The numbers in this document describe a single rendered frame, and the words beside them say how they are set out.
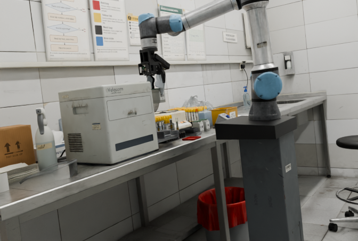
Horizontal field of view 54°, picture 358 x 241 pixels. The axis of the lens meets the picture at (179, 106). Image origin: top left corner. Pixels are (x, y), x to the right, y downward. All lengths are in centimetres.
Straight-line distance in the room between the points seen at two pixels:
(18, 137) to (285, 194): 115
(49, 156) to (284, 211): 103
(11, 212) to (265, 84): 104
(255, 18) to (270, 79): 26
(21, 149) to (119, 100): 43
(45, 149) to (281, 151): 98
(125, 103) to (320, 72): 295
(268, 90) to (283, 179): 41
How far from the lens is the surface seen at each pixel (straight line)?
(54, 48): 200
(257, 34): 155
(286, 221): 172
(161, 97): 159
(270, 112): 168
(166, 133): 164
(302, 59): 411
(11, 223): 112
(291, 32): 416
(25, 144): 151
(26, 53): 192
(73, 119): 146
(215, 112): 217
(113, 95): 135
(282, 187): 167
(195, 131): 187
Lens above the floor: 113
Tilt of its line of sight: 3 degrees down
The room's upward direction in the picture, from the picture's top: 7 degrees counter-clockwise
